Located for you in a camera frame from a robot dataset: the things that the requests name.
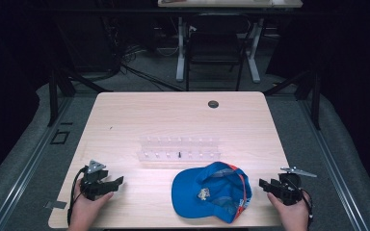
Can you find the black floor cables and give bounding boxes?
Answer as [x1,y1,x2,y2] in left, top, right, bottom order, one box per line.
[119,44,184,92]

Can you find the clear acrylic peg rack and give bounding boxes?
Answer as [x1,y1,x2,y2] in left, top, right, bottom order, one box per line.
[136,136,223,164]

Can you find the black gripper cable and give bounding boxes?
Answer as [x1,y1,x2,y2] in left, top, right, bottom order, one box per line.
[297,187,315,229]
[66,167,89,227]

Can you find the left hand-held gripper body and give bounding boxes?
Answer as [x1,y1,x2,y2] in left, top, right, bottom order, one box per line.
[79,159,110,202]

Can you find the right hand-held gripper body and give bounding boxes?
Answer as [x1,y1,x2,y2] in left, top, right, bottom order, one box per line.
[275,166,318,207]

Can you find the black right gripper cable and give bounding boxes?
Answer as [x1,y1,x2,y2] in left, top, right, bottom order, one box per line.
[297,187,315,229]

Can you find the black metal frame stand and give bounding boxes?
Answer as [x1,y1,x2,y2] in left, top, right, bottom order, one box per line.
[263,68,322,131]
[46,66,114,128]

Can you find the person's left hand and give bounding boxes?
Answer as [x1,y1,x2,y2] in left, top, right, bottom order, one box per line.
[67,178,115,231]

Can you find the white desk with metal legs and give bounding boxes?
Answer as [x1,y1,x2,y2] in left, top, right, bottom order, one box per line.
[157,0,304,84]

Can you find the blue baseball cap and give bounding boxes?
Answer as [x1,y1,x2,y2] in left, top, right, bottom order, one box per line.
[171,161,253,225]

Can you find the black folding chair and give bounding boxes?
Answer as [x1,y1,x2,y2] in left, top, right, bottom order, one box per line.
[184,13,252,92]

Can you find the grey tape strip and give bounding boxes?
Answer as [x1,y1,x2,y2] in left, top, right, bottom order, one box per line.
[43,200,68,211]

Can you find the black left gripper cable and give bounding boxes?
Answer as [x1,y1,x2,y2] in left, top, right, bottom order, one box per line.
[66,167,89,227]

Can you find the person's right hand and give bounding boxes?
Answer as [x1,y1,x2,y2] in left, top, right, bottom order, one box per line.
[266,190,312,231]

